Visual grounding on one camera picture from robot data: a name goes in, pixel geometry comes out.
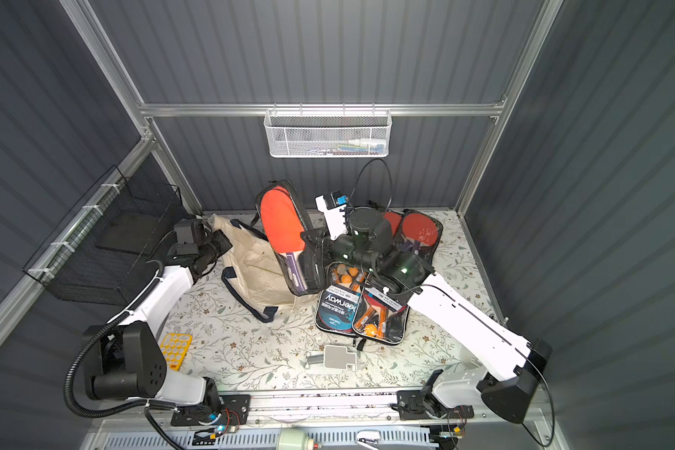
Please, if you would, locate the black wire wall basket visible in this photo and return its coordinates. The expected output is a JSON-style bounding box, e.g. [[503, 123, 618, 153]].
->
[[24, 170, 188, 306]]

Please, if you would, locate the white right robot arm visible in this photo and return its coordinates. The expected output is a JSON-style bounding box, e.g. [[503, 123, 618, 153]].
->
[[300, 207, 552, 424]]

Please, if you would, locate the grey plastic bracket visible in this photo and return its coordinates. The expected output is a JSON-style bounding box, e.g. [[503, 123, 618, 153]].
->
[[305, 345, 358, 371]]

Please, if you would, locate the red ping pong paddle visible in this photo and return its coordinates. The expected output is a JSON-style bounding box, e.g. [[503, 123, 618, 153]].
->
[[384, 211, 403, 237]]

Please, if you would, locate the red paddle case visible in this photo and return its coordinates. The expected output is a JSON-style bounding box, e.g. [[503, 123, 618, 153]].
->
[[253, 179, 326, 296], [399, 210, 444, 264]]

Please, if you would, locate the Deerway ping pong set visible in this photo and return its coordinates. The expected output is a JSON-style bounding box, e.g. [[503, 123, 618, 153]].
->
[[315, 262, 366, 338]]

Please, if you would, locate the floral table mat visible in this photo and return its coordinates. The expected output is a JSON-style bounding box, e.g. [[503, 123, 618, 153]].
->
[[137, 210, 507, 393]]

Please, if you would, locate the beige canvas tote bag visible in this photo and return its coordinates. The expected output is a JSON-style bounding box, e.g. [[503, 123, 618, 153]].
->
[[208, 215, 305, 324]]

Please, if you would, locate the white wire mesh basket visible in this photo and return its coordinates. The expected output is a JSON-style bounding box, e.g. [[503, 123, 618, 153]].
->
[[264, 111, 393, 159]]

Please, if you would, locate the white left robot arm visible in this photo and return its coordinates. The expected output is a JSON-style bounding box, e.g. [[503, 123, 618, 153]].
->
[[64, 219, 232, 406]]

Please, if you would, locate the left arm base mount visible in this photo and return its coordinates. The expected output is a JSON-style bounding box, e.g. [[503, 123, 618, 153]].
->
[[171, 395, 251, 427]]

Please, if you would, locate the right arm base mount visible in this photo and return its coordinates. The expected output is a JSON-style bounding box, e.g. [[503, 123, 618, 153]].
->
[[390, 389, 474, 421]]

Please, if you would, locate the pale green round canister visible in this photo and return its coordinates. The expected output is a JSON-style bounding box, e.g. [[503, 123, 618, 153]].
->
[[276, 429, 322, 450]]

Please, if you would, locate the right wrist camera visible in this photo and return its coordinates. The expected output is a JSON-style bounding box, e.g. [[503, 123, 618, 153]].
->
[[315, 190, 348, 241]]

